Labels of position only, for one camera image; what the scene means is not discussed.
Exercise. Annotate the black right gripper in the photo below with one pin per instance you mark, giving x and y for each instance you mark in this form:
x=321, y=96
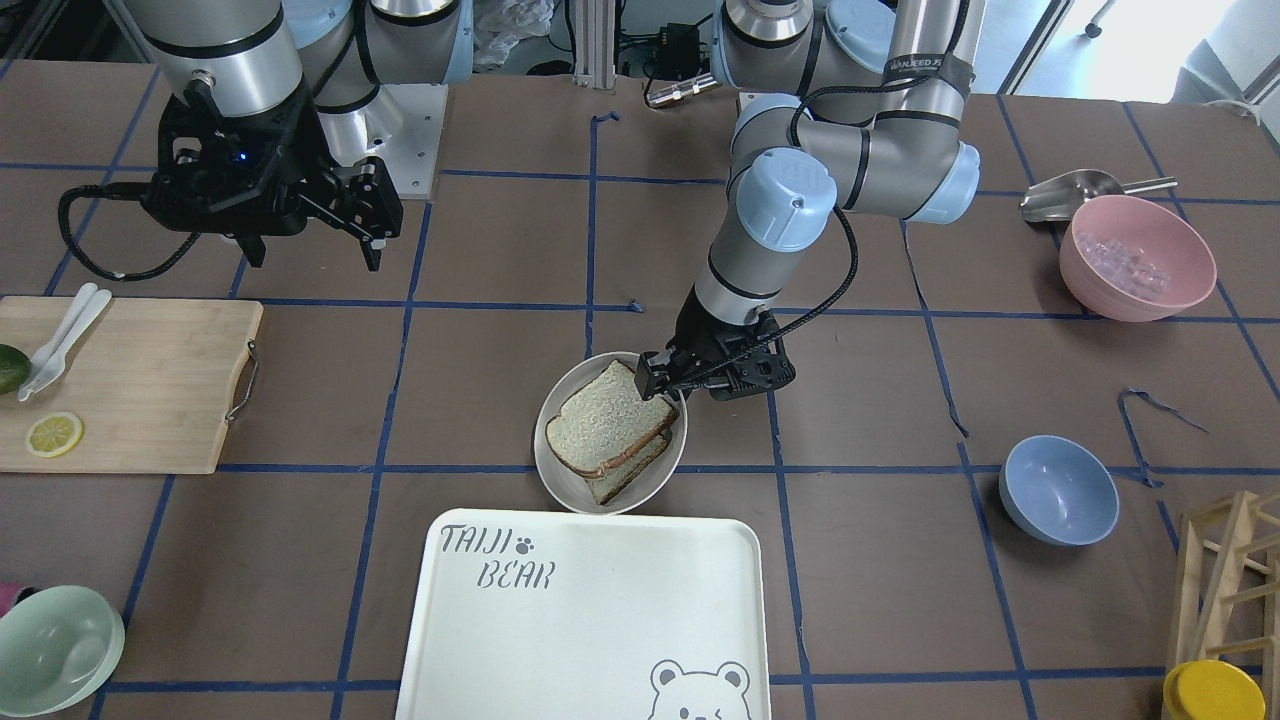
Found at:
x=296, y=150

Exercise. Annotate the bread slice under egg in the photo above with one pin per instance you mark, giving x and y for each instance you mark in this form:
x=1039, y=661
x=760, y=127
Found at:
x=604, y=488

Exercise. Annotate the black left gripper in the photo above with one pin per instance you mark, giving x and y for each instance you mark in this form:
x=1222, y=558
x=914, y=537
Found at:
x=703, y=338

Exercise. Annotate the cream bear tray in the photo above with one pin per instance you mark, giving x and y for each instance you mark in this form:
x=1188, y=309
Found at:
x=550, y=615

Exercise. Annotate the yellow mug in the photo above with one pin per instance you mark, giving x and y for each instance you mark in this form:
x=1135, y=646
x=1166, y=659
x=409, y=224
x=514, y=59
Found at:
x=1211, y=689

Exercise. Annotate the green bowl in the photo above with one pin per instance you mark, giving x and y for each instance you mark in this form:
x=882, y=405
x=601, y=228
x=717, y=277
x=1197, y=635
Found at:
x=57, y=648

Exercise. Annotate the wooden cutting board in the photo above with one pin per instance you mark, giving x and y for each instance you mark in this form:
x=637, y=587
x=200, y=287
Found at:
x=153, y=381

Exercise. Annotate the wooden cup rack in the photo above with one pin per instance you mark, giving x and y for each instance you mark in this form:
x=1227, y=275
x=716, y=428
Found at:
x=1227, y=559

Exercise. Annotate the blue bowl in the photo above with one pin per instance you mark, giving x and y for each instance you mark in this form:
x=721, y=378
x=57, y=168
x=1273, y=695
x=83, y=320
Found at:
x=1058, y=492

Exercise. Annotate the metal scoop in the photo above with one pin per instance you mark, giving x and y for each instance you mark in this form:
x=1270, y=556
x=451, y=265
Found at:
x=1057, y=199

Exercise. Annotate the lemon slice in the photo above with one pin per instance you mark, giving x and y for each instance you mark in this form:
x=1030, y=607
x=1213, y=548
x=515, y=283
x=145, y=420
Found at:
x=54, y=435

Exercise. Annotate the bread slice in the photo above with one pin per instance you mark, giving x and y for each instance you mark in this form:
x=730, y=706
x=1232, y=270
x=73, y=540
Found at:
x=606, y=422
x=604, y=488

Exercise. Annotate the pink cloth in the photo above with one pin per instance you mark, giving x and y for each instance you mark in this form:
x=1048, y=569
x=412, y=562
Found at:
x=12, y=593

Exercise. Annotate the pink bowl with ice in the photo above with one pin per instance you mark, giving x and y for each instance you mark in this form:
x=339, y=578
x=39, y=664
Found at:
x=1132, y=260

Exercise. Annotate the aluminium frame post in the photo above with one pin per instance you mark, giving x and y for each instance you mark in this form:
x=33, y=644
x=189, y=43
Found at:
x=594, y=43

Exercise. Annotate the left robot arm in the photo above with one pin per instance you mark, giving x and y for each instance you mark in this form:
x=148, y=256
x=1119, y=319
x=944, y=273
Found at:
x=856, y=109

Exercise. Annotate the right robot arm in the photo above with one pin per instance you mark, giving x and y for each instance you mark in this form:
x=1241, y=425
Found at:
x=253, y=53

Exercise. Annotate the avocado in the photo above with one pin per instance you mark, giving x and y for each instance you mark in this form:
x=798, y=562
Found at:
x=15, y=369

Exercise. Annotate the white plastic fork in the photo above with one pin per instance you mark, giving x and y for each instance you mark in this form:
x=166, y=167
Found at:
x=50, y=360

